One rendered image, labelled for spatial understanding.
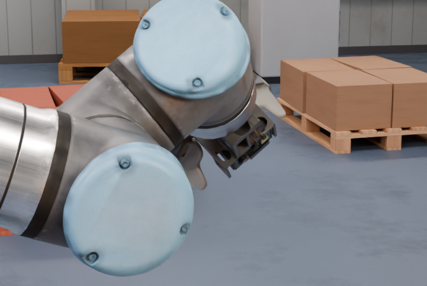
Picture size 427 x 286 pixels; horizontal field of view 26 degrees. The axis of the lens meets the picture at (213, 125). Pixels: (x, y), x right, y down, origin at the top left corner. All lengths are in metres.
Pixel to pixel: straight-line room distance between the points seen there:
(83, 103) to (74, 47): 6.92
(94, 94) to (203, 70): 0.09
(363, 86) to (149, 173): 4.89
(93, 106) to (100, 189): 0.16
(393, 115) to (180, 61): 4.87
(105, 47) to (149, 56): 6.92
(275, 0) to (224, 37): 6.80
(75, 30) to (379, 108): 3.03
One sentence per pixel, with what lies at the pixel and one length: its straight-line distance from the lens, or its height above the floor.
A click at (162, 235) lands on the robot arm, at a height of 1.18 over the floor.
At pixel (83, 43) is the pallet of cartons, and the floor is 0.33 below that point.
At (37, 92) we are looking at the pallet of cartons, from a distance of 5.06.
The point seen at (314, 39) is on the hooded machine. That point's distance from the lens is 7.66.
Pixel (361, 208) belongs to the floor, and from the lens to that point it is 4.51.
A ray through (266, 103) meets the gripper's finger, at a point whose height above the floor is 1.18.
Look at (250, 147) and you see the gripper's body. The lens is 0.95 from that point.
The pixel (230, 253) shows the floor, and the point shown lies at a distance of 3.89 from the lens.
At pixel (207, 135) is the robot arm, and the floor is 1.18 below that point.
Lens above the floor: 1.39
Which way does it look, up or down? 13 degrees down
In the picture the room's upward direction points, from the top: straight up
